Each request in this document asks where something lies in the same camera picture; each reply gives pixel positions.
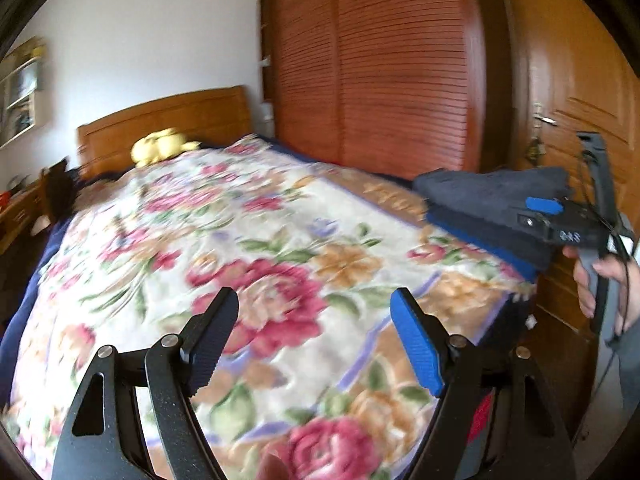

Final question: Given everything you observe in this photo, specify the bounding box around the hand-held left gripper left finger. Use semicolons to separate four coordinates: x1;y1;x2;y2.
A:
51;286;240;480

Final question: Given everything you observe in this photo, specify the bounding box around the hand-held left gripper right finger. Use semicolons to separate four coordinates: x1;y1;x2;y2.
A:
390;286;573;480

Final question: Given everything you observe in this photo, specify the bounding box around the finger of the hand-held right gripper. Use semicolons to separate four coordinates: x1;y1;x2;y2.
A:
524;196;566;215
516;211;553;235

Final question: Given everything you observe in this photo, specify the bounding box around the folded dark clothes blue trim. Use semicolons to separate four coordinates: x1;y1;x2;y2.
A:
427;202;556;283

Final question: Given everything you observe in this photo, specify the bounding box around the person's right hand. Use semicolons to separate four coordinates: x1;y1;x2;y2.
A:
562;245;640;333

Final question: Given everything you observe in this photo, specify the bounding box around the person's left hand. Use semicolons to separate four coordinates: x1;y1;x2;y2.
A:
260;452;291;480

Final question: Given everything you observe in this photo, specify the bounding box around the person's red black clothing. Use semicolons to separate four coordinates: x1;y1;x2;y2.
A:
457;392;498;480

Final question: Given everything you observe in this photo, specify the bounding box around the wooden door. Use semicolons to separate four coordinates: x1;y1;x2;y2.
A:
500;0;640;411

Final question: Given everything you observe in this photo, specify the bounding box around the floral blanket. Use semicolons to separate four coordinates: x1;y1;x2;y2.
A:
10;135;538;480

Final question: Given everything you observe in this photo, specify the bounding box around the yellow plush toy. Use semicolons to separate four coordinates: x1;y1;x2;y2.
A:
131;128;201;168

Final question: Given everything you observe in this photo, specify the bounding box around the wooden chair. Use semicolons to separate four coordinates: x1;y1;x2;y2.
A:
40;157;83;226

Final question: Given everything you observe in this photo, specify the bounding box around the wooden desk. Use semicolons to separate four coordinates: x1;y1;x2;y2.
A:
0;180;51;261

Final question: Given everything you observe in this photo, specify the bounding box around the wooden headboard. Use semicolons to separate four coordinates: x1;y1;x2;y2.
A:
76;85;253;181

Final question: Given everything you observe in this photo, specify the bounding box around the metal door handle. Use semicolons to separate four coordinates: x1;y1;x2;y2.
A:
530;102;558;161

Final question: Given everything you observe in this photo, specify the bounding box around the white wall shelf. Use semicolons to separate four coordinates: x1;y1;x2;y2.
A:
0;37;48;148

